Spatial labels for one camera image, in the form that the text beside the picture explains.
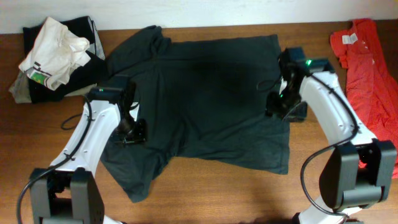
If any red t-shirt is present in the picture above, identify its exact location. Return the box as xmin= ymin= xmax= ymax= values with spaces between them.
xmin=329 ymin=17 xmax=398 ymax=180

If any grey folded garment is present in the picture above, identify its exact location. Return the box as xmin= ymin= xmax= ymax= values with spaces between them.
xmin=8 ymin=16 xmax=106 ymax=104

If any white printed t-shirt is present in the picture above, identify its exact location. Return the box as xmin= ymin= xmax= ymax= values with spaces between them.
xmin=19 ymin=17 xmax=91 ymax=91

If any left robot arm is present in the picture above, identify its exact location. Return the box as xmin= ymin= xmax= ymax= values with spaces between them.
xmin=16 ymin=74 xmax=143 ymax=224

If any dark green t-shirt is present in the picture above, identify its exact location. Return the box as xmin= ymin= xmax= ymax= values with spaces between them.
xmin=101 ymin=26 xmax=290 ymax=202

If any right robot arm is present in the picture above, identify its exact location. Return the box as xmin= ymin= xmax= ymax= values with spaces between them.
xmin=266 ymin=47 xmax=397 ymax=224

